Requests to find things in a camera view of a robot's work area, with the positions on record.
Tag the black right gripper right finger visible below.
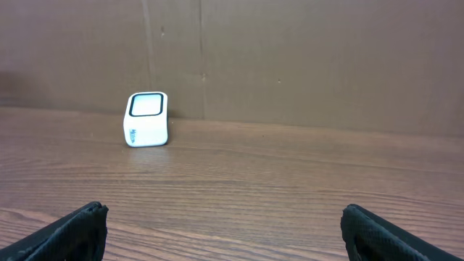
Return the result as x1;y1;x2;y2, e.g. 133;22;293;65
341;204;463;261

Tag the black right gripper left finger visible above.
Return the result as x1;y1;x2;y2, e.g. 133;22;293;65
1;202;109;261

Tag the white barcode scanner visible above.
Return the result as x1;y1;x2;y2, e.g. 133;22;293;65
123;91;169;147

